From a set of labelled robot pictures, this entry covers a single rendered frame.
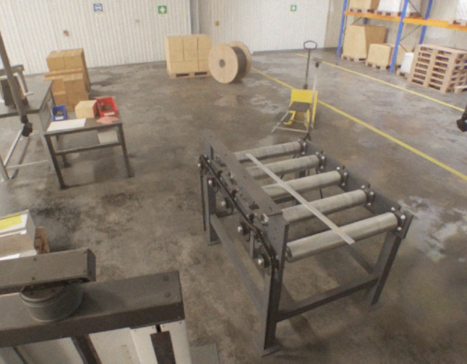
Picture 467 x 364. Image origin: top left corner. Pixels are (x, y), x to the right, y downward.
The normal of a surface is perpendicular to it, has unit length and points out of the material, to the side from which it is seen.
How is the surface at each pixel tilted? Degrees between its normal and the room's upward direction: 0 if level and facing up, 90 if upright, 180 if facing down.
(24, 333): 90
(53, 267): 29
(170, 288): 0
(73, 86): 90
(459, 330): 0
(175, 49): 90
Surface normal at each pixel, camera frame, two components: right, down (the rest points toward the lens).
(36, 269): 0.11, -0.50
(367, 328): 0.00, -0.85
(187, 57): 0.30, 0.50
